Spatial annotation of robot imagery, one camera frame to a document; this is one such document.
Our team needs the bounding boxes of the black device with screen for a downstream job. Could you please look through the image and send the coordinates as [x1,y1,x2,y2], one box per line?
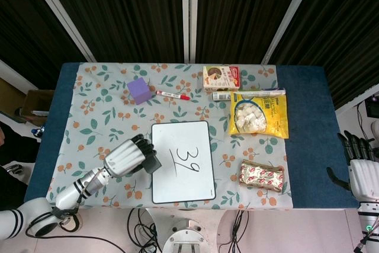
[364,95,379,117]

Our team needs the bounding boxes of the purple foam cube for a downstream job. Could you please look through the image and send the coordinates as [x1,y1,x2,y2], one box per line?
[126,77,152,105]

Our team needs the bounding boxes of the brown cardboard box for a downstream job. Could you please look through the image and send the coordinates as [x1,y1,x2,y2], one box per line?
[20,89,56,123]

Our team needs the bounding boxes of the silver cylindrical tube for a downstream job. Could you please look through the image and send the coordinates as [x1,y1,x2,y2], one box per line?
[212,91,232,102]

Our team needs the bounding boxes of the beige black sneaker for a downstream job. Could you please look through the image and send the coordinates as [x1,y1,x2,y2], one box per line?
[59,213,82,232]

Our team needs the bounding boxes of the blue table cover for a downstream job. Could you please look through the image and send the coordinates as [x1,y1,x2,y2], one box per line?
[24,62,359,210]

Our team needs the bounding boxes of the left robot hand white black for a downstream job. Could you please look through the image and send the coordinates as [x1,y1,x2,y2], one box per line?
[103,134,158,177]

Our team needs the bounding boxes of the dark grey board eraser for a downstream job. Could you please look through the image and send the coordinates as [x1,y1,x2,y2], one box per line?
[142,155,163,174]

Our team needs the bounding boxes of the cream snack box with pie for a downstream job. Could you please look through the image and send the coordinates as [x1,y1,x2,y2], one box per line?
[203,65,243,92]

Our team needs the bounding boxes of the black floor cable bundle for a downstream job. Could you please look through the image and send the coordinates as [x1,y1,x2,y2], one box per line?
[217,210,252,253]
[127,208,162,253]

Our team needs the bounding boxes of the floral tablecloth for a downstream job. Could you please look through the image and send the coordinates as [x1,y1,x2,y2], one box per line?
[44,62,294,210]

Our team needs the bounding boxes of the black pleated curtain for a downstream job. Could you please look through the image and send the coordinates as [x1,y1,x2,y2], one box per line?
[0,0,379,110]

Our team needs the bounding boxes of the yellow bag of white candy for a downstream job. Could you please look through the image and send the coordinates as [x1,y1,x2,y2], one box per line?
[227,91,290,140]

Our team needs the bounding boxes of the white purple flat tube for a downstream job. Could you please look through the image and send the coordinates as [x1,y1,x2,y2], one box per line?
[241,87,285,97]

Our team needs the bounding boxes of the red white marker pen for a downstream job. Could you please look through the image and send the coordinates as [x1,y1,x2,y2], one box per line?
[156,89,191,101]

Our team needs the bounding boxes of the person in dark clothing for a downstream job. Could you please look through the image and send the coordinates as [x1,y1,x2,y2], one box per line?
[0,122,41,209]

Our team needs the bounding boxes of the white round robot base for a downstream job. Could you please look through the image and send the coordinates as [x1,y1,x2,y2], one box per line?
[162,219,214,253]

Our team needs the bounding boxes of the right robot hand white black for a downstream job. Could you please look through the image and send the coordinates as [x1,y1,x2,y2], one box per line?
[326,130,379,204]

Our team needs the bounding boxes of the gold foil snack packet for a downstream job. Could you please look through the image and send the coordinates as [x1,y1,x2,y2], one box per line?
[239,159,285,193]

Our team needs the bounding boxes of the white board with black frame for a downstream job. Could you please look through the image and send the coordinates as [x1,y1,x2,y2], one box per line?
[151,120,217,205]

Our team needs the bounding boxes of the white frame post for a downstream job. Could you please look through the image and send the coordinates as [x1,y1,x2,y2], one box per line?
[181,0,198,64]
[23,0,96,62]
[262,0,321,65]

